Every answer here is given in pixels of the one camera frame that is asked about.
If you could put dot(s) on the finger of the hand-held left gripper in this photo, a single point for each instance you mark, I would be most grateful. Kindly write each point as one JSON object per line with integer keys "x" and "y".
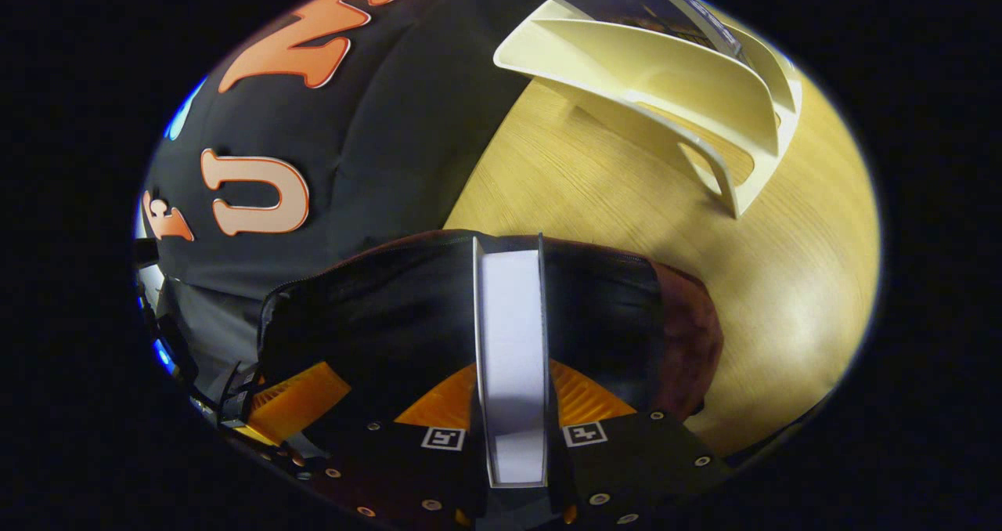
{"x": 297, "y": 402}

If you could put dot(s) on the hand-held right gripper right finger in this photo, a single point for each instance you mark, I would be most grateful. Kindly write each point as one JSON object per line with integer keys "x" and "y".
{"x": 634, "y": 468}

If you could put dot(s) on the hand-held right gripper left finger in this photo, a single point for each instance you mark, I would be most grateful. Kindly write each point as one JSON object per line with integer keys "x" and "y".
{"x": 407, "y": 468}

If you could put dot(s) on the dark red schoolbag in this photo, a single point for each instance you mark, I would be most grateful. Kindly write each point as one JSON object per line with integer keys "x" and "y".
{"x": 689, "y": 335}

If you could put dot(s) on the black spine book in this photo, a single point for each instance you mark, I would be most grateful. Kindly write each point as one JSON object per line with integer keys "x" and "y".
{"x": 513, "y": 343}

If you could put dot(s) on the white bookshelf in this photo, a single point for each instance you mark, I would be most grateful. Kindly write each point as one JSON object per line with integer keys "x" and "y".
{"x": 665, "y": 69}

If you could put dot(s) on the dark blue cover book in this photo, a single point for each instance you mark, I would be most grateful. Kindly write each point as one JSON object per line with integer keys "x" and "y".
{"x": 626, "y": 6}

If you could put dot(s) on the black backdrop cloth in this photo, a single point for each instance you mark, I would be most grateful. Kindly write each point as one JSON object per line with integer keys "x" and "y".
{"x": 376, "y": 124}

